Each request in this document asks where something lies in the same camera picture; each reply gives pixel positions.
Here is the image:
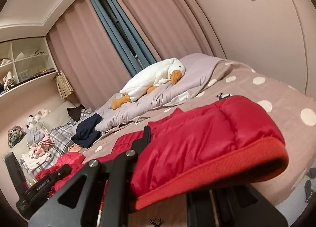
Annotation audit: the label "polka dot bed sheet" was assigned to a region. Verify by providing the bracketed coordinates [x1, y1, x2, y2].
[85, 61, 315, 226]

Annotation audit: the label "blue curtain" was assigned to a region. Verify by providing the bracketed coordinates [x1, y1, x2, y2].
[90, 0, 157, 76]

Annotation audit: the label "white power cable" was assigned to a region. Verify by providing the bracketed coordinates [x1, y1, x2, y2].
[281, 0, 309, 95]

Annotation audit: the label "beige pillow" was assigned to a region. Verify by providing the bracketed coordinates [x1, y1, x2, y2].
[2, 101, 75, 159]

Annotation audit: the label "pleated beige lamp shade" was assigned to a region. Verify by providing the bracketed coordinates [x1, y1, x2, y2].
[55, 71, 73, 99]

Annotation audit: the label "plush toys on headboard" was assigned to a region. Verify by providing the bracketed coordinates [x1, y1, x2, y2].
[26, 109, 51, 130]

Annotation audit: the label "navy blue garment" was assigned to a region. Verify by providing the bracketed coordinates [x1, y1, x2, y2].
[71, 114, 102, 148]

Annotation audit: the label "white wall shelf unit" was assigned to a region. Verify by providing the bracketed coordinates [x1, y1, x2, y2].
[1, 37, 58, 97]

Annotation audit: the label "pile of pink white clothes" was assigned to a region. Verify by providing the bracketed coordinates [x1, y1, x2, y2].
[21, 127, 55, 172]

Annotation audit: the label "red down jacket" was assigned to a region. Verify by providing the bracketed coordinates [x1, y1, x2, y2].
[35, 152, 86, 198]
[96, 95, 289, 214]

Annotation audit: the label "dark brown garment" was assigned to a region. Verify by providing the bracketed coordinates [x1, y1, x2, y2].
[67, 105, 86, 122]

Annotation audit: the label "pink curtain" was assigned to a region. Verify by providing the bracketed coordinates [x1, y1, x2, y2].
[47, 0, 224, 109]

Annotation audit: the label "colourful crochet bag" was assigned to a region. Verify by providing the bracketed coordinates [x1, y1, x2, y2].
[8, 125, 26, 148]

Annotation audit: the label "folded red down jacket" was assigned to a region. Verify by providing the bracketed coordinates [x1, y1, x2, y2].
[35, 152, 86, 198]

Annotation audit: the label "plaid blanket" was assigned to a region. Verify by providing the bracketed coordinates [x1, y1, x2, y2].
[18, 109, 93, 176]

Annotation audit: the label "white goose plush toy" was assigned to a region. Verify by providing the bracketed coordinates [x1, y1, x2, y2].
[110, 58, 186, 110]

